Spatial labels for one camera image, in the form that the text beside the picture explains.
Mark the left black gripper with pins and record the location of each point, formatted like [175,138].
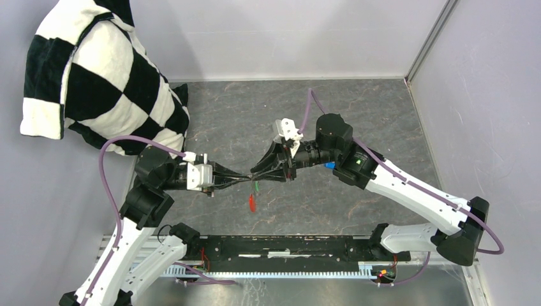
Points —
[217,169]

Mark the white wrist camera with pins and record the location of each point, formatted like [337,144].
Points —
[285,129]
[199,171]

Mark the metal key holder red handle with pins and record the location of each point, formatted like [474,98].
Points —
[252,197]

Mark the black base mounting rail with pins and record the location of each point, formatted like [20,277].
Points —
[296,253]

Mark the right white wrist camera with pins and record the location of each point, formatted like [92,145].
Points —
[285,129]

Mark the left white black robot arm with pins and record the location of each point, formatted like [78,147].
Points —
[114,280]

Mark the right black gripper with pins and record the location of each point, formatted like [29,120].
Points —
[274,155]

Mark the black white checkered cloth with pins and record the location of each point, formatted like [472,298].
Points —
[87,71]

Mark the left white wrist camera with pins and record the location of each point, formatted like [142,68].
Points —
[199,171]

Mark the key with blue tag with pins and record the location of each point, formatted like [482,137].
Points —
[330,165]

